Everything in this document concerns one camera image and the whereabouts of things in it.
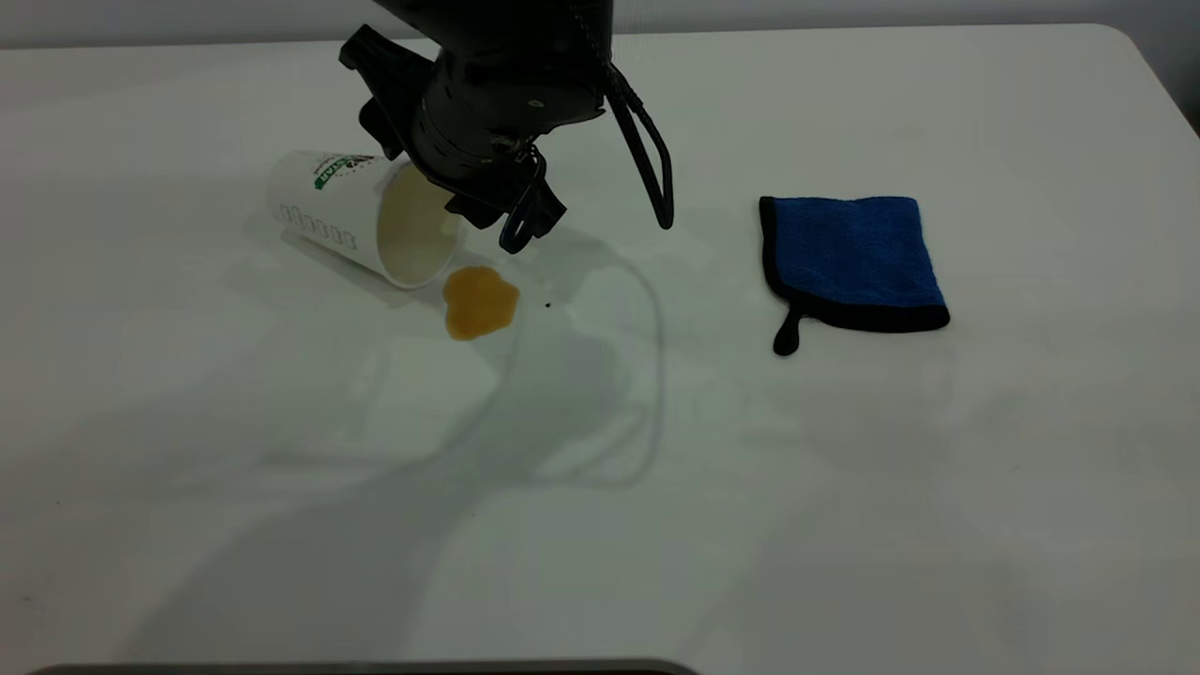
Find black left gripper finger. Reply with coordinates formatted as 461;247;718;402
338;25;438;162
444;174;568;255

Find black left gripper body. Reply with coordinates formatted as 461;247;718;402
411;45;612;195

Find white paper coffee cup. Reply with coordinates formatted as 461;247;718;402
266;150;467;290

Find blue cloth with black trim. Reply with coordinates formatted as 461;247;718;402
758;195;952;358

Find brown liquid spill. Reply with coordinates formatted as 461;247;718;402
442;265;520;341

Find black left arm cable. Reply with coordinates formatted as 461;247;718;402
605;62;676;232

